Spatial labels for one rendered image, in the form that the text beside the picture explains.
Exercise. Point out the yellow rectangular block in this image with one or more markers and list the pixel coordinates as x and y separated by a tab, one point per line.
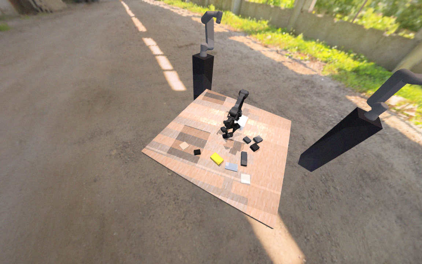
217	159

